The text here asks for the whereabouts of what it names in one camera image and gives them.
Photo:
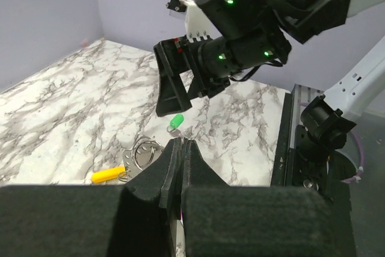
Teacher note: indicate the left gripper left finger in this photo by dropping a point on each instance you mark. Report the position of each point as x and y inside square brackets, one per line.
[133, 219]

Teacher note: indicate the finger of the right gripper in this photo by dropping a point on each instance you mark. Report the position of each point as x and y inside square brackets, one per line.
[198, 87]
[173, 97]

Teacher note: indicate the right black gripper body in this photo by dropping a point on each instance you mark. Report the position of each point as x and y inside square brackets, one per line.
[244, 34]

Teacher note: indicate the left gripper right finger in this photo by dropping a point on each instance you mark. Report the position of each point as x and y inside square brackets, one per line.
[220, 220]

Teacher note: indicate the green capped key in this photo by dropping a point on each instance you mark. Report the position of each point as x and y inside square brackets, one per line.
[174, 124]

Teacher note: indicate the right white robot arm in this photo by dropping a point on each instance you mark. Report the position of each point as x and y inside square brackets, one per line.
[352, 81]

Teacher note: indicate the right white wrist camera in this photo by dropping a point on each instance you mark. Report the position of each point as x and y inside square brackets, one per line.
[197, 25]

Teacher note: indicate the yellow handled screwdriver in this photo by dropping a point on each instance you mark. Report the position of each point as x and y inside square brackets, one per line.
[107, 175]

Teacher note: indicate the aluminium front frame rail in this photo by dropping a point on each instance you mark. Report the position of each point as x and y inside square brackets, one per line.
[302, 96]

